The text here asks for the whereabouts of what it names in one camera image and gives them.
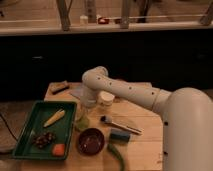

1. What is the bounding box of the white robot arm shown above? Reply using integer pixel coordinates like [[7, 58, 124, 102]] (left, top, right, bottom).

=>
[[81, 66, 213, 171]]

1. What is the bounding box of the white plastic cup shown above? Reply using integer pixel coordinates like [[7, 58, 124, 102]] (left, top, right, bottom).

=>
[[99, 91, 115, 106]]

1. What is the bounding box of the green plastic cup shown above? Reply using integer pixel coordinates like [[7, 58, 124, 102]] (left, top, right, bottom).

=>
[[75, 115, 90, 132]]

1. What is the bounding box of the grey cloth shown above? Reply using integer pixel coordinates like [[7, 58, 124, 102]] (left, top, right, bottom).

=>
[[70, 85, 83, 99]]

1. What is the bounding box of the teal cylinder block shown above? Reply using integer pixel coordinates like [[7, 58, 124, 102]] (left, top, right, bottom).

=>
[[110, 129, 130, 142]]

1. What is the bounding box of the wooden block brush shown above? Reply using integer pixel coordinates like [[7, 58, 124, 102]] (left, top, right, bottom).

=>
[[50, 81, 69, 94]]

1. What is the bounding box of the yellow corn cob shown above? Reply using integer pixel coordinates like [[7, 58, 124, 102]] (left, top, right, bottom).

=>
[[43, 110, 65, 128]]

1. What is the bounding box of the dark red bowl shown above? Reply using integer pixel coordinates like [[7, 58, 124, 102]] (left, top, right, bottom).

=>
[[77, 128, 105, 156]]

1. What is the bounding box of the green chili pepper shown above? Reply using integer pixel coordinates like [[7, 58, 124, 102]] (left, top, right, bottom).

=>
[[107, 143, 125, 171]]

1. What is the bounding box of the red box on shelf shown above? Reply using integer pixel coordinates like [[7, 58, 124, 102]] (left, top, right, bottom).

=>
[[98, 17, 109, 24]]

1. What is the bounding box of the green plastic tray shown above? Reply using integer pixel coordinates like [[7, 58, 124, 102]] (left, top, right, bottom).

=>
[[12, 101, 77, 160]]

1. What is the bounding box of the white bottle on shelf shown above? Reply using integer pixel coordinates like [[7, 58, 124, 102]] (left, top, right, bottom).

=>
[[80, 15, 88, 26]]

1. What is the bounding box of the orange sponge block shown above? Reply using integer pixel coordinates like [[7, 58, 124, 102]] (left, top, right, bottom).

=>
[[52, 144, 65, 156]]

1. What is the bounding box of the dark grape bunch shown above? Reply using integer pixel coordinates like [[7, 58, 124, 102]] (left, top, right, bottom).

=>
[[32, 132, 56, 149]]

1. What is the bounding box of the black cable left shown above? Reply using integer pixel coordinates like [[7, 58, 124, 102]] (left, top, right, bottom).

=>
[[0, 114, 18, 155]]

